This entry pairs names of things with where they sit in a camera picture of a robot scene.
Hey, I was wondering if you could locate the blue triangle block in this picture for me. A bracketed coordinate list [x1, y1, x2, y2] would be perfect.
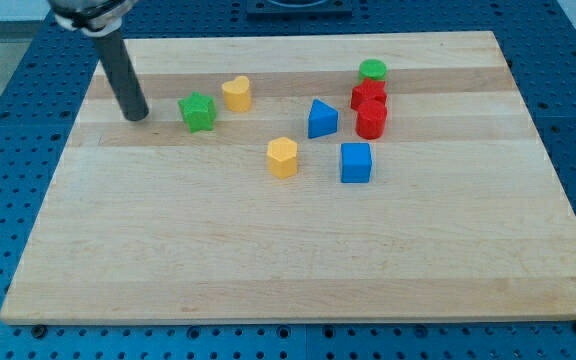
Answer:
[307, 99, 339, 138]

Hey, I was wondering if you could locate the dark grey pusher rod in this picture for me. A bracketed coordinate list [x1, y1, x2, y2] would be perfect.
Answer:
[92, 29, 149, 121]

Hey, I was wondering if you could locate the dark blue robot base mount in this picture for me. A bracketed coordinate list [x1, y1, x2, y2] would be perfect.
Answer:
[243, 0, 353, 18]

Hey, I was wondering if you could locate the blue cube block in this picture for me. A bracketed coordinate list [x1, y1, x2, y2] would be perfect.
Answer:
[340, 143, 373, 183]

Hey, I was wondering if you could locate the yellow heart block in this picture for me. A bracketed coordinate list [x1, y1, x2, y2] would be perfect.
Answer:
[221, 76, 252, 112]

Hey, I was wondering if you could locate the green cylinder block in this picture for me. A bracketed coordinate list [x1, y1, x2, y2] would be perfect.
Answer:
[358, 58, 388, 82]

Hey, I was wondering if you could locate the red star block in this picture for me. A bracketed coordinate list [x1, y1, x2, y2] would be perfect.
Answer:
[350, 78, 387, 110]

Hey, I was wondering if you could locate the yellow hexagon block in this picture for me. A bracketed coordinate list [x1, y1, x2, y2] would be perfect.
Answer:
[266, 137, 298, 179]

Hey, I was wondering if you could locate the red cylinder block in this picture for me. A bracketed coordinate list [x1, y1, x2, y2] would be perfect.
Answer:
[355, 100, 388, 140]

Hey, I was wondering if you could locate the green star block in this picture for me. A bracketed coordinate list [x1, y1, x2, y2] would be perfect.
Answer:
[178, 92, 217, 133]

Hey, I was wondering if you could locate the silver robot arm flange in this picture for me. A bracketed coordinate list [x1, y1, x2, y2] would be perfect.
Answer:
[48, 0, 139, 37]

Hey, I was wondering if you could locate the light wooden board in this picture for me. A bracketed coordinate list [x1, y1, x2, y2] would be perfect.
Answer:
[0, 31, 576, 325]

